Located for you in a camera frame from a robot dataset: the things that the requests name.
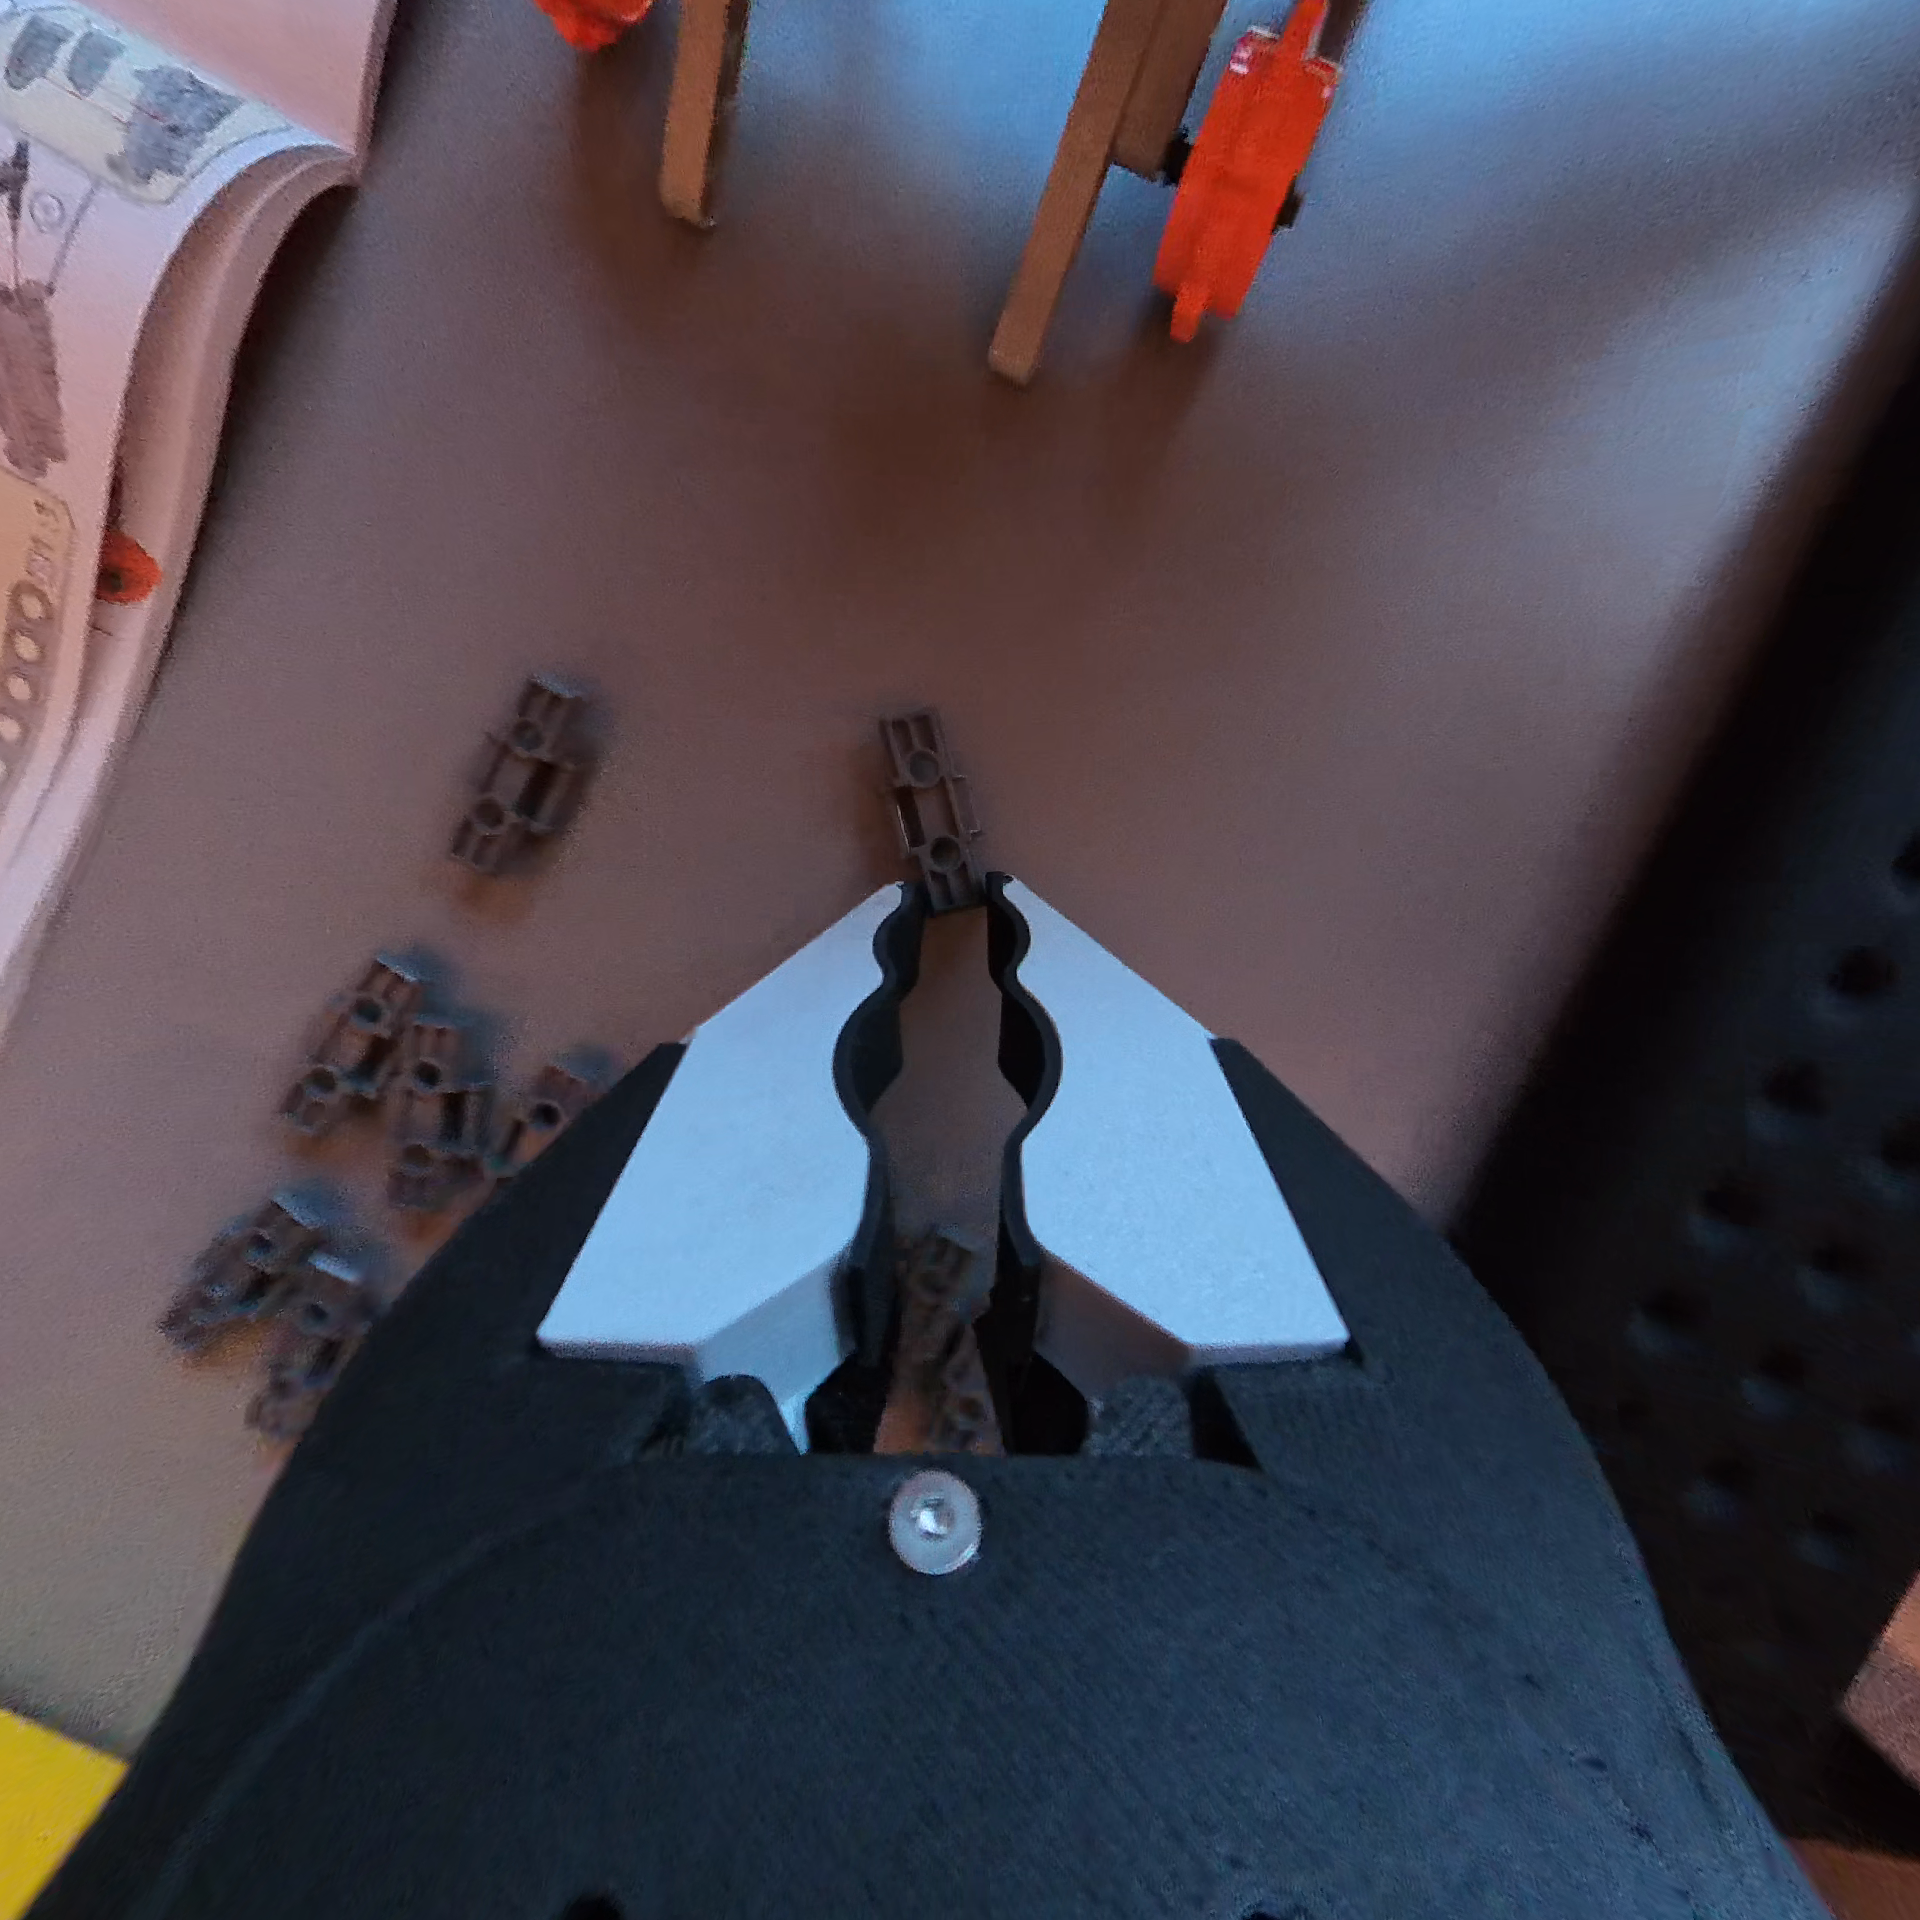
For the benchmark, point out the long orange plastic connector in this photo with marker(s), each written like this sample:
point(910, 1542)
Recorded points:
point(1237, 180)

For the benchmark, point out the small orange plastic part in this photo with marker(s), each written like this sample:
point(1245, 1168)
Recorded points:
point(594, 14)

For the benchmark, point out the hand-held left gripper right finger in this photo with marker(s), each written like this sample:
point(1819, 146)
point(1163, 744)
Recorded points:
point(1171, 1200)

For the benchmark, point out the open instruction booklet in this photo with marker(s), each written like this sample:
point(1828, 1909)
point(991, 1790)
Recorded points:
point(150, 300)

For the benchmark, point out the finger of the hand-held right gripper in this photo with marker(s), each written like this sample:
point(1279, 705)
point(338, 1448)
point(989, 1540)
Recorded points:
point(1072, 194)
point(703, 105)

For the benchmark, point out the black perforated panel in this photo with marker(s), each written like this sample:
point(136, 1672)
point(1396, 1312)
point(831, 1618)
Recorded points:
point(1724, 1200)

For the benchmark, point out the single grey track link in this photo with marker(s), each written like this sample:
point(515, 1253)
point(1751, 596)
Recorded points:
point(933, 796)

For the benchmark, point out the pile of grey track pieces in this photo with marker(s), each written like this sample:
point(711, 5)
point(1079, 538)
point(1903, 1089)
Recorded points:
point(435, 1102)

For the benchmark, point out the yellow object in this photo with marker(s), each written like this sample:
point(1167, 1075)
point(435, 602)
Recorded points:
point(38, 1814)

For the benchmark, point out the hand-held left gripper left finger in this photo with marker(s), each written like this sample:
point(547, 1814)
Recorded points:
point(722, 1200)

